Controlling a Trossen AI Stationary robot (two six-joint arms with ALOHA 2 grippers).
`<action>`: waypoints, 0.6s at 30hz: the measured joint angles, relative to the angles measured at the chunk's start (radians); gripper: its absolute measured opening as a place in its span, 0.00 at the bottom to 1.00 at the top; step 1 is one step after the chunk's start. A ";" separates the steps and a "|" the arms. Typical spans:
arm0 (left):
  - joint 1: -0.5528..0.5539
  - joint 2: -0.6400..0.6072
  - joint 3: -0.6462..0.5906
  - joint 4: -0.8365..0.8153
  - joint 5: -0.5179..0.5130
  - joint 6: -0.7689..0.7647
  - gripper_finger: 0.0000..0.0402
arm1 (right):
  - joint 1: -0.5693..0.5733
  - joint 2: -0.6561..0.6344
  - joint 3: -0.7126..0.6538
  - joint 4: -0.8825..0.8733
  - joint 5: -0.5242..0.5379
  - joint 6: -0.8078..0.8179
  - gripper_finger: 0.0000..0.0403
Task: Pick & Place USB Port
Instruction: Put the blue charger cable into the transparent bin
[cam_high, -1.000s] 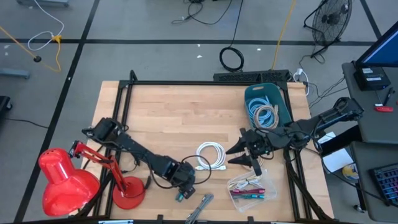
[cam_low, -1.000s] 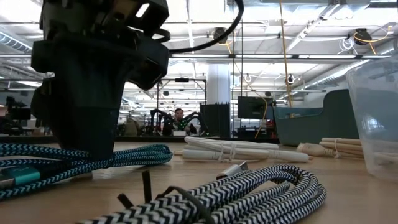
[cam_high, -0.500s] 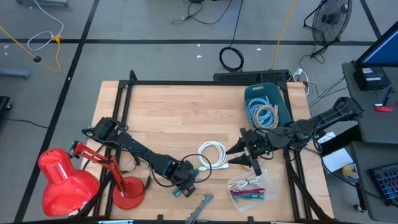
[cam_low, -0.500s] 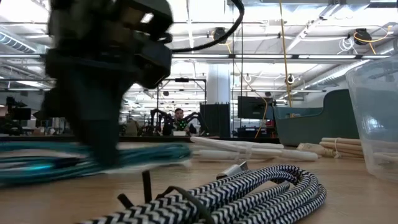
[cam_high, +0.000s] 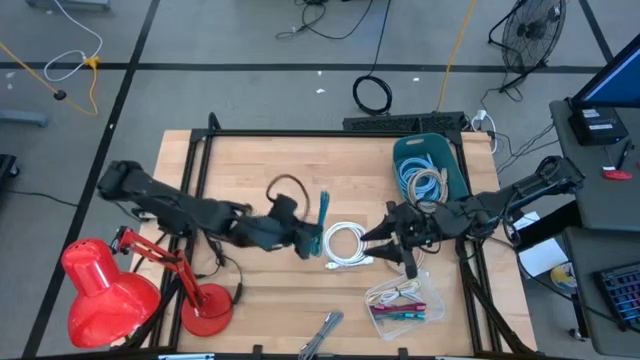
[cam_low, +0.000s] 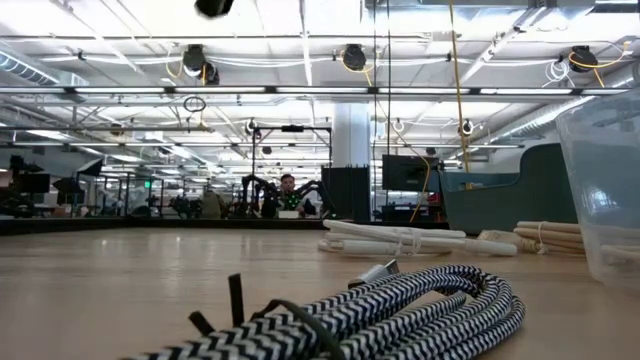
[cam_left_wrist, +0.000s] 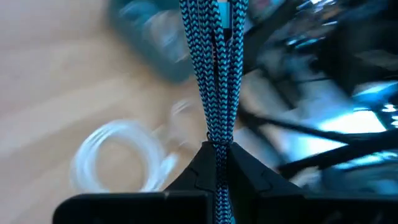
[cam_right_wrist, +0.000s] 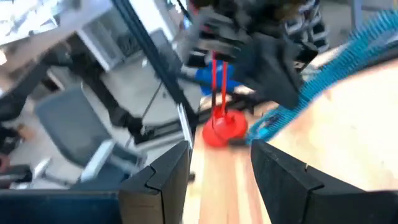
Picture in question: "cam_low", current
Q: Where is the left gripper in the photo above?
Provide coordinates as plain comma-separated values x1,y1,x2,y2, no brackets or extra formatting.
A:
193,0,236,20

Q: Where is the large white cable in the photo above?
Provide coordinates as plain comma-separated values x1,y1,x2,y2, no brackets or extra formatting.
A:
317,218,519,259

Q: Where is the clear plastic tray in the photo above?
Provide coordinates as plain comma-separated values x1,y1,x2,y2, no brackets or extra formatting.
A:
554,84,640,292

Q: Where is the long ceiling light strip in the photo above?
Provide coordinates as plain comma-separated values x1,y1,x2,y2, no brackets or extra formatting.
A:
0,85,631,96

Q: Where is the white building column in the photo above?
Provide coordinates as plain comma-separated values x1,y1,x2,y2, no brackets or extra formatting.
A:
331,102,372,169

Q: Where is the person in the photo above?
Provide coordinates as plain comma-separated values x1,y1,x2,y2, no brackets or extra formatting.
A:
273,173,307,217

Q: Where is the black cabinet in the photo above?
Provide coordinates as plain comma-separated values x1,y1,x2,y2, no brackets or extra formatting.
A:
320,166,372,222

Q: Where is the background computer monitor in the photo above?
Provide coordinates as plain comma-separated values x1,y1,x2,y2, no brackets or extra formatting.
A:
19,172,52,195

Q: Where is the background black station frame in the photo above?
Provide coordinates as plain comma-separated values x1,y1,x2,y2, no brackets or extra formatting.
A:
251,124,334,221

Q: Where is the silver ventilation duct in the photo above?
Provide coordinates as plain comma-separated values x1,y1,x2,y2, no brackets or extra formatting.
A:
492,94,601,147
0,49,61,86

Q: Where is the yellow hanging cable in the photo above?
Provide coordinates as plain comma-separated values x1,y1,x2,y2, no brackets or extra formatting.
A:
447,0,474,192

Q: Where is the black wall screen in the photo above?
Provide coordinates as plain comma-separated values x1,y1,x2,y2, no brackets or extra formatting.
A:
381,154,442,193

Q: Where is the black aluminium table frame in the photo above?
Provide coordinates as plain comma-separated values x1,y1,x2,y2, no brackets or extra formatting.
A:
0,215,451,236

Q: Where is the black white braided cable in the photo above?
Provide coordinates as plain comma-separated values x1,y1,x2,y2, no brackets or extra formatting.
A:
119,258,527,360

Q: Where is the large beige coiled cable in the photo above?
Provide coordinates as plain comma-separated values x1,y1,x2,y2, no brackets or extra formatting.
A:
476,220,587,257

